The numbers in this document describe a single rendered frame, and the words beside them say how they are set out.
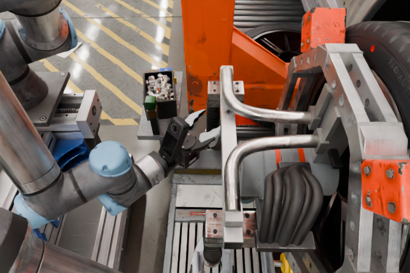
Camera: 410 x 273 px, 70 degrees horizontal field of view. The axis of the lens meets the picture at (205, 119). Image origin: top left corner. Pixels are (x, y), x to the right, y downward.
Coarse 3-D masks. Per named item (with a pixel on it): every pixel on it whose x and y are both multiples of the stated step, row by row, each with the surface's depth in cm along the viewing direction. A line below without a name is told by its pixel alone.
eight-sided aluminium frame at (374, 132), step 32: (320, 64) 56; (352, 64) 53; (288, 96) 82; (352, 96) 46; (384, 96) 46; (288, 128) 94; (352, 128) 43; (384, 128) 41; (352, 160) 43; (352, 192) 43; (352, 224) 44; (384, 224) 42; (288, 256) 77; (352, 256) 44; (384, 256) 42
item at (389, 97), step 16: (320, 80) 78; (304, 128) 91; (336, 192) 72; (336, 208) 75; (320, 224) 82; (336, 224) 83; (320, 240) 79; (336, 240) 79; (336, 256) 74; (400, 256) 45
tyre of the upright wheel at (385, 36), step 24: (360, 24) 59; (384, 24) 52; (408, 24) 53; (360, 48) 58; (384, 48) 50; (408, 48) 45; (384, 72) 50; (408, 72) 44; (408, 96) 43; (408, 120) 44; (408, 264) 43
